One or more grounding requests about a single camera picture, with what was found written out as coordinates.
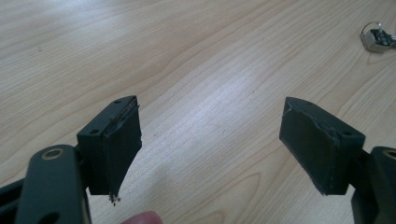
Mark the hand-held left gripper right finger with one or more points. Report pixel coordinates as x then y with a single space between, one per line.
320 149

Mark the small silver padlock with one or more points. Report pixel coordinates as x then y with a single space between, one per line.
377 38

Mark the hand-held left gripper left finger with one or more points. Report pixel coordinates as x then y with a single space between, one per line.
109 149

